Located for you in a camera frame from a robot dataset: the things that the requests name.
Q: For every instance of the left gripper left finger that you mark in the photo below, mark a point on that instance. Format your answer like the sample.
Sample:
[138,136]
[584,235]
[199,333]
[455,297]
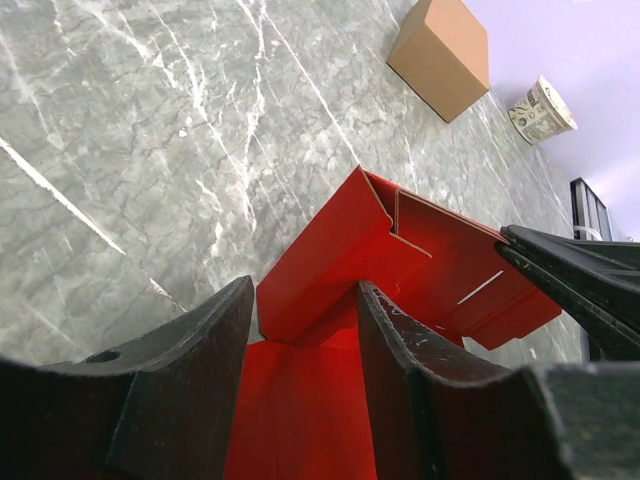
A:
[160,406]

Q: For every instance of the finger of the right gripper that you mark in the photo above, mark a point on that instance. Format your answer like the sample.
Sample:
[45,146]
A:
[611,321]
[593,267]

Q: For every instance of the aluminium frame rail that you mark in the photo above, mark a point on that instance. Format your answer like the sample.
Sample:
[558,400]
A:
[590,216]

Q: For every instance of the brown cardboard box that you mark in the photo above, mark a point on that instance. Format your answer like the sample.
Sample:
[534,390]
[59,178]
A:
[441,52]

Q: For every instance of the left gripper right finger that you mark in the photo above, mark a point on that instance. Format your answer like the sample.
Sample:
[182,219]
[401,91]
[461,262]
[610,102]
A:
[437,411]

